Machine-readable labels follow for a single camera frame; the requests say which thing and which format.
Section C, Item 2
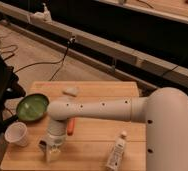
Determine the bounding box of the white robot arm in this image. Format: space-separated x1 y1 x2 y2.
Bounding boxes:
46 87 188 171

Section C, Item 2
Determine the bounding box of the orange carrot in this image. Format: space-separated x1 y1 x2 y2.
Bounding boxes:
67 118 75 136

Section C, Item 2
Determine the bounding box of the white paper cup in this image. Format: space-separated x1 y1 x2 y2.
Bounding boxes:
5 122 29 147

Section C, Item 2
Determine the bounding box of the green frying pan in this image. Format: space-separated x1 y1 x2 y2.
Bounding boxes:
2 93 49 127

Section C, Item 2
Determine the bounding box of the white tube bottle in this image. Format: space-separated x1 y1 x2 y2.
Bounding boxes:
105 131 127 171

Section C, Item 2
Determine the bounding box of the black floor cable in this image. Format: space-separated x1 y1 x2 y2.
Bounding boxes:
13 35 77 82

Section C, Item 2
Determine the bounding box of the white object on rail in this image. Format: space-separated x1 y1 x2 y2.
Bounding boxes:
33 4 52 22

